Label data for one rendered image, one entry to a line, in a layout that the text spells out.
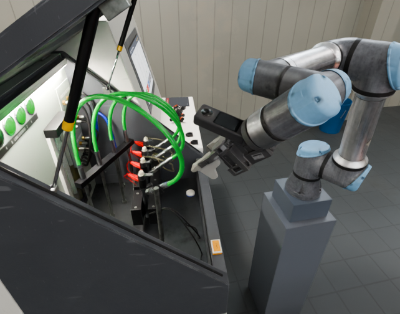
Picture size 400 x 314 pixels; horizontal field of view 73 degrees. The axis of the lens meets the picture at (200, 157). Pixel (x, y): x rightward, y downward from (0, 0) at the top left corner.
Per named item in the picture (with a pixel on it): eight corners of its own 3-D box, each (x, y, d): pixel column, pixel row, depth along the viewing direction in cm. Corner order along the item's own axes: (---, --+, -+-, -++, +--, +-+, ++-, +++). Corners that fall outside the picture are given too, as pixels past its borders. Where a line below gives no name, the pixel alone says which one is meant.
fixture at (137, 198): (161, 235, 107) (157, 207, 99) (135, 238, 107) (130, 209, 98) (162, 182, 136) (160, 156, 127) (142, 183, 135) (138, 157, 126)
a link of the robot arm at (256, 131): (253, 120, 47) (270, 95, 52) (237, 130, 51) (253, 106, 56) (281, 149, 49) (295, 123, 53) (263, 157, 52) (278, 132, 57)
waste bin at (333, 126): (332, 122, 377) (341, 91, 352) (348, 134, 349) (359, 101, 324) (308, 124, 370) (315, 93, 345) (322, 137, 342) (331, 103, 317)
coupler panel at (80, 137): (85, 162, 112) (65, 88, 94) (77, 162, 111) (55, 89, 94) (93, 146, 122) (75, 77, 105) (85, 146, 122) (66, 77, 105)
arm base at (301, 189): (308, 176, 128) (313, 159, 123) (328, 197, 116) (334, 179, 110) (279, 180, 125) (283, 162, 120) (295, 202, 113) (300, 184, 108)
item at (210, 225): (224, 301, 90) (227, 272, 81) (211, 302, 89) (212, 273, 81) (204, 183, 141) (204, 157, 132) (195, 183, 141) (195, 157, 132)
